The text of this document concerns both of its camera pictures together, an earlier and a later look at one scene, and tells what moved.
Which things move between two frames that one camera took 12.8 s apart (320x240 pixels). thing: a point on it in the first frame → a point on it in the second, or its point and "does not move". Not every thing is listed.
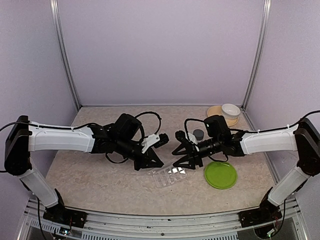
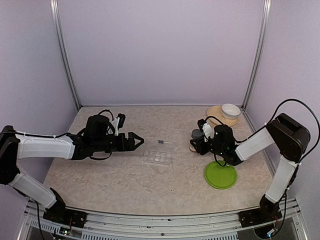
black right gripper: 191,159 → 199,147
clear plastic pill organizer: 165,176 → 157,157
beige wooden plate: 217,110 does not move
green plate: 220,175 does not move
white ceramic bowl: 230,111 does not move
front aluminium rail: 104,225 does not move
